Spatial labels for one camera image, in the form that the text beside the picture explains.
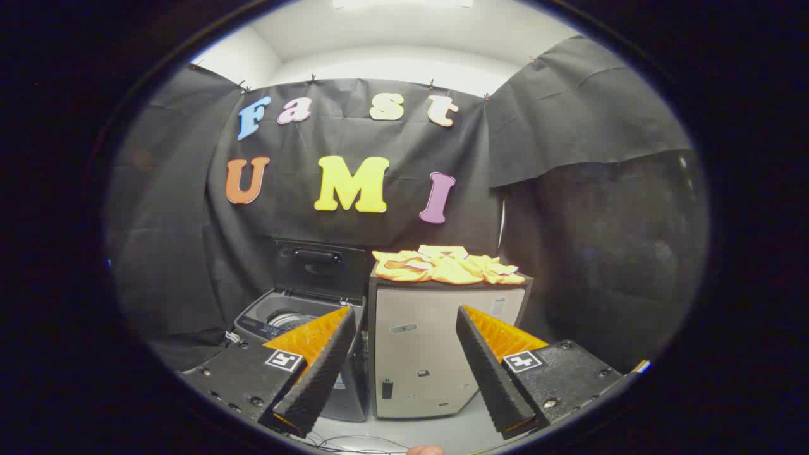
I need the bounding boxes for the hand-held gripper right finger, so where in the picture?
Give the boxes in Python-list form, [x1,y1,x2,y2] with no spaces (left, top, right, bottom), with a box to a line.
[455,305,634,441]

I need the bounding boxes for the black backdrop cloth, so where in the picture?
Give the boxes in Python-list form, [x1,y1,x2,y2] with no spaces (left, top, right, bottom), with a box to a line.
[106,35,710,373]

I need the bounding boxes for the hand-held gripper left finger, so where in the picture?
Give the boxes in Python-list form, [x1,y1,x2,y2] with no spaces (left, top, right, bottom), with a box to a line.
[180,305,358,439]

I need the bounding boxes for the grey small cabinet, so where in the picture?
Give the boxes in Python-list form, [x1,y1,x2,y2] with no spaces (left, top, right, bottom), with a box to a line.
[367,262,534,420]

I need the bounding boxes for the orange yellow shirt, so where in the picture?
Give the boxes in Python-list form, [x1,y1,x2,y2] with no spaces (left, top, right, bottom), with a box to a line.
[371,245,527,286]

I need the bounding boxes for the thin cables on floor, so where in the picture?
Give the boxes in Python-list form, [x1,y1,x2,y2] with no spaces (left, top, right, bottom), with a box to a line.
[302,432,413,455]

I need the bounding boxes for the grey washing machine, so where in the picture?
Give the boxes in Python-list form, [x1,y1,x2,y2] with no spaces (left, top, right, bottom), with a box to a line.
[226,288,371,423]

